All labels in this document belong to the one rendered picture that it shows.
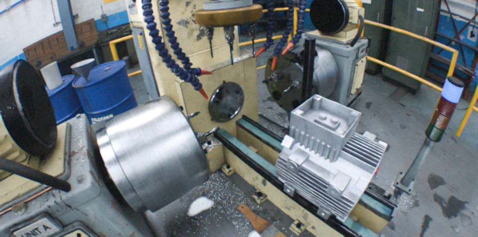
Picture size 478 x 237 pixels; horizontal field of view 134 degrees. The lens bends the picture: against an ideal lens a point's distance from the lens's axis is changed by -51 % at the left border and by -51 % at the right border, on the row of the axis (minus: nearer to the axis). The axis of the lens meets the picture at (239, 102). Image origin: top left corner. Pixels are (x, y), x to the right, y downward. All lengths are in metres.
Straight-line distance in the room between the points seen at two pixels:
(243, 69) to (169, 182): 0.45
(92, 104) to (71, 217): 1.64
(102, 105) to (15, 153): 1.60
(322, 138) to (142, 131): 0.35
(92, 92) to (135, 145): 1.55
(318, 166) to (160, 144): 0.31
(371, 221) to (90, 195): 0.65
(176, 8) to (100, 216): 0.60
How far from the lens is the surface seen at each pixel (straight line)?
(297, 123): 0.42
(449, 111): 0.67
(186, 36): 0.71
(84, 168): 0.40
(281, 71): 0.75
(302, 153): 0.42
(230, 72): 0.67
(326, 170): 0.42
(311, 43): 0.55
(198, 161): 0.43
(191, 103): 0.63
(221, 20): 0.47
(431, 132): 0.70
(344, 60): 0.86
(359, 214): 0.63
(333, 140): 0.39
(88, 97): 1.98
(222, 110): 0.70
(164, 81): 0.70
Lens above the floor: 1.38
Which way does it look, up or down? 31 degrees down
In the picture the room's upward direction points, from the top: 5 degrees counter-clockwise
